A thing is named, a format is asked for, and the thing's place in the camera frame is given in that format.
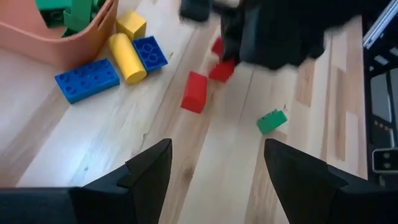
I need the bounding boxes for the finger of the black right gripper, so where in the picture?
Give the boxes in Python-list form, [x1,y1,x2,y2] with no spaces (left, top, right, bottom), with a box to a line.
[220,7,246,63]
[179,0,213,23]

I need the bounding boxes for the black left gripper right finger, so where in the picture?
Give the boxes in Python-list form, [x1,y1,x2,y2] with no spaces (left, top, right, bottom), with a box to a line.
[264,138,398,224]

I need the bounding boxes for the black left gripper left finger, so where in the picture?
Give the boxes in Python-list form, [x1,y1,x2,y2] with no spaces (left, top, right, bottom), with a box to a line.
[0,138,173,224]

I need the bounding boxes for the red toy block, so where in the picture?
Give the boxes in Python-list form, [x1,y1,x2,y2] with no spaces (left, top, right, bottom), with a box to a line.
[180,71,208,114]
[208,37,236,83]

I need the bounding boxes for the blue square toy block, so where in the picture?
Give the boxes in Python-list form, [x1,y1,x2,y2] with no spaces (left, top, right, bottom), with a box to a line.
[132,35,169,73]

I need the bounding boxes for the yellow cube toy block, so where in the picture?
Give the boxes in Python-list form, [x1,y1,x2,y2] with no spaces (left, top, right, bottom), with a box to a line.
[116,11,147,40]

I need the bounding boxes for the green square toy block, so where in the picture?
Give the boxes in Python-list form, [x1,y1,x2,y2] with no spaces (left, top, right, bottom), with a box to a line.
[256,108,289,135]
[34,0,73,29]

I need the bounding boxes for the yellow cylinder toy block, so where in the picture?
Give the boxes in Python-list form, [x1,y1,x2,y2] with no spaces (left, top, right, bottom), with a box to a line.
[108,32,147,85]

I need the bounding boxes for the green long toy block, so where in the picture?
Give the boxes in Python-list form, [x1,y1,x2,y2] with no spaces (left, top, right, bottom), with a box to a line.
[62,0,94,38]

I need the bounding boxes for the blue long toy block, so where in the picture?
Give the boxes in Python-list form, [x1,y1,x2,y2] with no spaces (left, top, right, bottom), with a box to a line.
[54,58,121,105]

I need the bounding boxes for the small orange plastic bin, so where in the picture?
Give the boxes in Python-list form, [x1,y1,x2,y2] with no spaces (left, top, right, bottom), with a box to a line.
[0,0,119,71]

